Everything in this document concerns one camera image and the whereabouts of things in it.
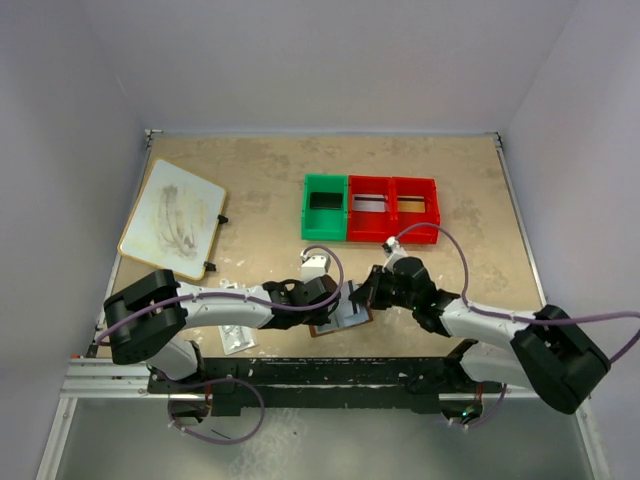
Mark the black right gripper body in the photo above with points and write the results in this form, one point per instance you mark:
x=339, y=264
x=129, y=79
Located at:
x=387, y=293

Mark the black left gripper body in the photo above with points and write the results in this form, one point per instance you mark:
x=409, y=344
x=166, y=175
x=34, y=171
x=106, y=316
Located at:
x=313, y=318

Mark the white magnetic stripe card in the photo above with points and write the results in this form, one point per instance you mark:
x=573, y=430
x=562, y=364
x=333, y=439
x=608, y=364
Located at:
x=352, y=313

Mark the brown leather card holder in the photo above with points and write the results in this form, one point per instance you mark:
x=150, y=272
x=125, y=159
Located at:
x=334, y=325

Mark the white credit card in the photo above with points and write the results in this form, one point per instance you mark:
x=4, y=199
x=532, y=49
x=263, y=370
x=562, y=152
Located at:
x=370, y=203

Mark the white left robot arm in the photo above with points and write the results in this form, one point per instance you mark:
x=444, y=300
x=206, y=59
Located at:
x=144, y=321

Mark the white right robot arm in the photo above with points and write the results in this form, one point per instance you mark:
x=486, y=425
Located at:
x=561, y=364

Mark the gold card in bin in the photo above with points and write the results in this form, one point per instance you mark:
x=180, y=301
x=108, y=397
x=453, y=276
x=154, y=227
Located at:
x=412, y=205

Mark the black card in bin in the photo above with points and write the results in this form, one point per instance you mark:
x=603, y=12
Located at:
x=326, y=200

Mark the green plastic bin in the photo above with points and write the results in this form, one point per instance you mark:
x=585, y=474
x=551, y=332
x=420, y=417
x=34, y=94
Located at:
x=325, y=225

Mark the red bin right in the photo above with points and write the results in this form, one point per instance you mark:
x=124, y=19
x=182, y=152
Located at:
x=423, y=187

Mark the clear plastic packet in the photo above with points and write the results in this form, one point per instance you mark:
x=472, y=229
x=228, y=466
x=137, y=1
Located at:
x=236, y=339

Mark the white board yellow rim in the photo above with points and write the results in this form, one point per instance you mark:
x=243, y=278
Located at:
x=174, y=221

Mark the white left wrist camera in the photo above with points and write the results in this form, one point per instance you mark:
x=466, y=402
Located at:
x=314, y=265

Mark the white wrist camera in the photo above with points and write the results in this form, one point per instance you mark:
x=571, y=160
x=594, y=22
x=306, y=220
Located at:
x=314, y=265
x=393, y=249

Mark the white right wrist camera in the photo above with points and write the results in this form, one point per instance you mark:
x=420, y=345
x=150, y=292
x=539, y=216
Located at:
x=393, y=249

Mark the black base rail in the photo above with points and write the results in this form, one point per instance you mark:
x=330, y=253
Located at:
x=423, y=385

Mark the metal corner bracket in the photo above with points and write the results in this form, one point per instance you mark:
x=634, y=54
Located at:
x=150, y=135

